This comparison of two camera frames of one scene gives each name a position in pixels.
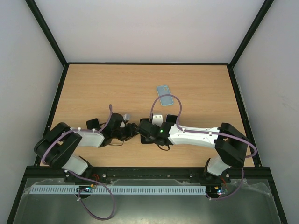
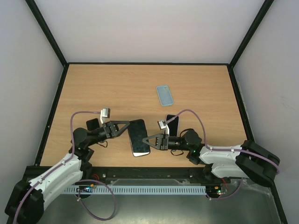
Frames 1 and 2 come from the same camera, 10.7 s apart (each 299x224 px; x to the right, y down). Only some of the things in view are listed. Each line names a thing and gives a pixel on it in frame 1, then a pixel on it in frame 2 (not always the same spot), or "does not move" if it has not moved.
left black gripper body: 125,135 -> 107,129
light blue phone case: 163,90 does not move
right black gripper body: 144,129 -> 163,142
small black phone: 93,123 does not move
